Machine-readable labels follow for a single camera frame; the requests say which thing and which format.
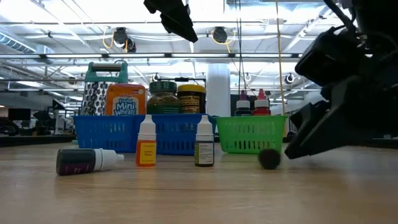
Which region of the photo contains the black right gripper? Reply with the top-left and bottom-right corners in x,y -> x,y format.
284,55 -> 398,160

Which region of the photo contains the red squeeze bottle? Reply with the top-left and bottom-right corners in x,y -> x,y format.
252,88 -> 272,117

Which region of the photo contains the black dropper bottle white cap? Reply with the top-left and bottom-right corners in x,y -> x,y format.
257,148 -> 282,170

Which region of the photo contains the yellow lid dark jar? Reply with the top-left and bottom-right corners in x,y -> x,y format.
177,84 -> 207,114

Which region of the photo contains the green lid spice jar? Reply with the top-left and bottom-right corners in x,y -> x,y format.
146,81 -> 181,114

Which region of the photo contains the green plastic basket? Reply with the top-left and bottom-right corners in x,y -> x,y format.
214,114 -> 289,155

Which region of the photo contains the purple tip squeeze bottle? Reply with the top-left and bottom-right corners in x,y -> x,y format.
234,90 -> 252,117

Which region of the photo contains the orange Mini Wheats cereal box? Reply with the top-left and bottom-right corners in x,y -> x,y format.
105,83 -> 147,116

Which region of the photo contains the blue plastic basket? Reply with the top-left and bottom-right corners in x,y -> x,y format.
73,114 -> 139,154
135,113 -> 218,156

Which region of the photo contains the green dropper bottle white cap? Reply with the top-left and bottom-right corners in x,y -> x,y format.
194,114 -> 215,167

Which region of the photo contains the orange dropper bottle yellow label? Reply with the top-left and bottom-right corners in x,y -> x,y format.
135,114 -> 157,167

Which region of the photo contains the dark purple dropper bottle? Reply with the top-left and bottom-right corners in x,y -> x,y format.
55,147 -> 124,176

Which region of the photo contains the black stand with boom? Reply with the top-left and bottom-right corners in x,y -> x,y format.
152,76 -> 207,85

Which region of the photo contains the white building column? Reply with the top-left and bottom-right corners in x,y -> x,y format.
206,63 -> 231,118

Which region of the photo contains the small black background monitor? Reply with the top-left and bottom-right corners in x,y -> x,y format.
7,108 -> 32,121

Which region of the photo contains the black hanging cable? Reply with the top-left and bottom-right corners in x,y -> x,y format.
234,0 -> 247,96

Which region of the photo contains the black right camera cable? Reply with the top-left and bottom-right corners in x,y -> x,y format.
323,0 -> 357,32

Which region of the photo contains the metal box grater teal handle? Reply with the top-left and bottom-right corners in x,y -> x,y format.
81,61 -> 129,116

